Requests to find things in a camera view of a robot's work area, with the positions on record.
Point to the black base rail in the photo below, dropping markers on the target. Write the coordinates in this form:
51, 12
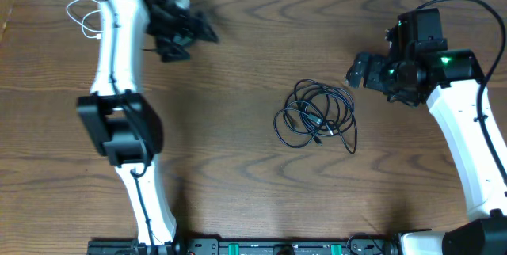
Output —
285, 247

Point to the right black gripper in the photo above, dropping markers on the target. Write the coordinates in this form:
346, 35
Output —
375, 63

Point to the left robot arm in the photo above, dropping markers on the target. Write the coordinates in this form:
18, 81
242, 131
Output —
123, 126

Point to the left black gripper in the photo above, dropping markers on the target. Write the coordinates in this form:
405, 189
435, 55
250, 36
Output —
190, 37

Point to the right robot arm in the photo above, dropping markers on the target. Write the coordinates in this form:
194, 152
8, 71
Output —
419, 69

